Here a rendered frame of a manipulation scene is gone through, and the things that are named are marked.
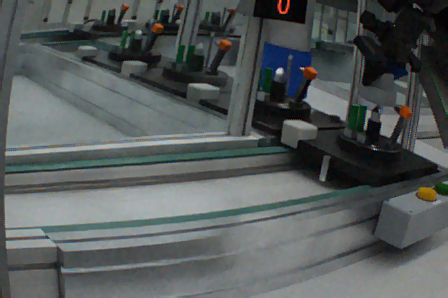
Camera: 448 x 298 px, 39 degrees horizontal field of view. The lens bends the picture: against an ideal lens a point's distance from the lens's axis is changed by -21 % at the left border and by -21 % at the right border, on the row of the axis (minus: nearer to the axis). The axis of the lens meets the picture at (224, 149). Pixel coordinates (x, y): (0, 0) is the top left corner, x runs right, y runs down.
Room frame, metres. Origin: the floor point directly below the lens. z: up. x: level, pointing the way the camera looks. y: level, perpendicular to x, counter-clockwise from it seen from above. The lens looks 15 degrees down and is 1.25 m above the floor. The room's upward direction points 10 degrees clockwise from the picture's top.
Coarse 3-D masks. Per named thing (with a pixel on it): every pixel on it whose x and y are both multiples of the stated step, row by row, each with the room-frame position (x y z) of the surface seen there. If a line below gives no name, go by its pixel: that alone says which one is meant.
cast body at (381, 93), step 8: (376, 80) 1.22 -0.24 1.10; (384, 80) 1.21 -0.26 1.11; (392, 80) 1.23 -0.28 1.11; (360, 88) 1.26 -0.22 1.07; (368, 88) 1.23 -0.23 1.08; (376, 88) 1.21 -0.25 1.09; (384, 88) 1.21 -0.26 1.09; (392, 88) 1.23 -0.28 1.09; (360, 96) 1.24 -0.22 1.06; (368, 96) 1.23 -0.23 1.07; (376, 96) 1.21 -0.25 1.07; (384, 96) 1.20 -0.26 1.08; (392, 96) 1.22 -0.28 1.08; (384, 104) 1.20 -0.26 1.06; (392, 104) 1.22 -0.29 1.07
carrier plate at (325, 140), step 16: (304, 144) 1.20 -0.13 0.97; (320, 144) 1.20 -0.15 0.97; (320, 160) 1.17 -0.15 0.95; (336, 160) 1.14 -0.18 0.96; (352, 160) 1.14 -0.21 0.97; (368, 160) 1.16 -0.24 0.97; (400, 160) 1.20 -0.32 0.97; (416, 160) 1.23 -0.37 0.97; (368, 176) 1.09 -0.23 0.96; (384, 176) 1.08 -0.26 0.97; (400, 176) 1.12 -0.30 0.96
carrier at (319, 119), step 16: (288, 64) 1.48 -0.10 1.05; (272, 80) 1.42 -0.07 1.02; (288, 80) 1.48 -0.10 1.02; (256, 96) 1.39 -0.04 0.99; (272, 96) 1.41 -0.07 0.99; (288, 96) 1.47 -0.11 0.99; (256, 112) 1.36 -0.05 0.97; (272, 112) 1.35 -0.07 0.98; (288, 112) 1.35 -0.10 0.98; (304, 112) 1.38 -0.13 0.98; (320, 112) 1.48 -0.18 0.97; (272, 128) 1.26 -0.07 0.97; (320, 128) 1.34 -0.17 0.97; (336, 128) 1.37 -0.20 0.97
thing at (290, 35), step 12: (312, 0) 2.19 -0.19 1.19; (312, 12) 2.20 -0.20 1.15; (276, 24) 2.18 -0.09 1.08; (288, 24) 2.16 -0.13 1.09; (300, 24) 2.17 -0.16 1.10; (312, 24) 2.21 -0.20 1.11; (276, 36) 2.18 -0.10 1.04; (288, 36) 2.16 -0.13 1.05; (300, 36) 2.17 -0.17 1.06; (288, 48) 2.16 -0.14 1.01; (300, 48) 2.17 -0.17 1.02
